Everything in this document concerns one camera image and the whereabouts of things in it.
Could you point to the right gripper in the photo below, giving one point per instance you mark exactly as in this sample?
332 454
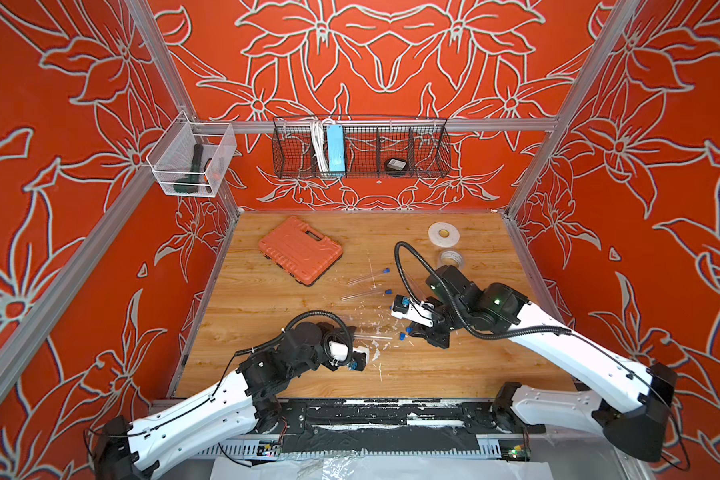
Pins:
425 333

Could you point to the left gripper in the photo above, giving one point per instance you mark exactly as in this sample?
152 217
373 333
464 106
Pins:
333 333

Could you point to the clear test tube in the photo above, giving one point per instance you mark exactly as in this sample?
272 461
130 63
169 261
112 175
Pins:
372 276
364 294
368 337

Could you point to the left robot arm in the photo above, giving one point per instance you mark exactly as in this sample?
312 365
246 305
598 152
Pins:
242 401

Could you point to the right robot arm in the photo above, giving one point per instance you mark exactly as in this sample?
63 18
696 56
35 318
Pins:
625 402

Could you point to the clear packing tape roll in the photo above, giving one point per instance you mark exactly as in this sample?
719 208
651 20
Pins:
450 257

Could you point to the white foam tape roll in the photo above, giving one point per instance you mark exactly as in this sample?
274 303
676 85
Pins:
443 235

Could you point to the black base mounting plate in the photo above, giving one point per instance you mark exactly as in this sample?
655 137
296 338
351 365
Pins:
398 426

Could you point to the orange plastic tool case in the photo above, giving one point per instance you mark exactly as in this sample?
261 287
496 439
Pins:
300 250

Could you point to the light blue box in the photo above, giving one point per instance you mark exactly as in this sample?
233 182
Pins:
336 150

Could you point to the dark green tool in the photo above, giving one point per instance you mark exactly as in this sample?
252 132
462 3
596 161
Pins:
190 182

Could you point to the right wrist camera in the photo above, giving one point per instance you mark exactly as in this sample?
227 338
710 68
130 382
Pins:
406 309

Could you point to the black wire basket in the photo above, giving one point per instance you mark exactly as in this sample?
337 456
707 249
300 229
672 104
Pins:
299 146

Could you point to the clear acrylic wall box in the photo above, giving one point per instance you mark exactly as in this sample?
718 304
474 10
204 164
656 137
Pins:
191 158

